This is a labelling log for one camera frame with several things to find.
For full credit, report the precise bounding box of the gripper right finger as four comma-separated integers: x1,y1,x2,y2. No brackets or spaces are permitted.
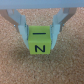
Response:
49,7,80,48

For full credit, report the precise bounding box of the yellow block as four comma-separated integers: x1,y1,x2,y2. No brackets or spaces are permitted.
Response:
26,24,53,56

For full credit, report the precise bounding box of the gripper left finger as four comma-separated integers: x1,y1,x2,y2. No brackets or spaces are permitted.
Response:
3,8,31,50

